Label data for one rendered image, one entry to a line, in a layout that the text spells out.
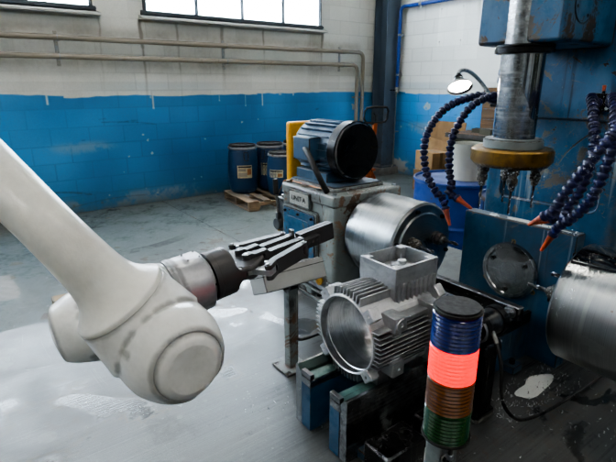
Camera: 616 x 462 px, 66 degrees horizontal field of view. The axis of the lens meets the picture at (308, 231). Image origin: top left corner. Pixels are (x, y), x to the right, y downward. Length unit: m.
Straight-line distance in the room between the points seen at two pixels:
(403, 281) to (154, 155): 5.71
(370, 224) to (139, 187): 5.32
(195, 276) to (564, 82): 1.02
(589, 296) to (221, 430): 0.76
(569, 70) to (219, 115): 5.77
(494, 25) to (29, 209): 1.00
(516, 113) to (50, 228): 0.95
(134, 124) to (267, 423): 5.55
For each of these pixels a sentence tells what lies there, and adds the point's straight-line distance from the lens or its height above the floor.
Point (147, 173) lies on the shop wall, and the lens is 6.47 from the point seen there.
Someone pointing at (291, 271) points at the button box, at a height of 1.06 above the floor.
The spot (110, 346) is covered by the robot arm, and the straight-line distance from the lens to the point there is 0.51.
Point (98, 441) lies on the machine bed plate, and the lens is 1.11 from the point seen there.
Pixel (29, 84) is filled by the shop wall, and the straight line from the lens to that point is 6.13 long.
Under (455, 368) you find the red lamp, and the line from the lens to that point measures 0.62.
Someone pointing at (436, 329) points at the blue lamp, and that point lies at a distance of 0.61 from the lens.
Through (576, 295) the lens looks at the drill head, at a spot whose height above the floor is 1.10.
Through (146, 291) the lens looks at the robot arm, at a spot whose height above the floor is 1.28.
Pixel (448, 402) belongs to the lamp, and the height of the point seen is 1.10.
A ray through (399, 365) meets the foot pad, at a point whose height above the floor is 0.98.
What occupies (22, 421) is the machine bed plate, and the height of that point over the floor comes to 0.80.
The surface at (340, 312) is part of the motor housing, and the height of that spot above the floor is 1.02.
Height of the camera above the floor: 1.48
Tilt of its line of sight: 17 degrees down
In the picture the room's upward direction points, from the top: straight up
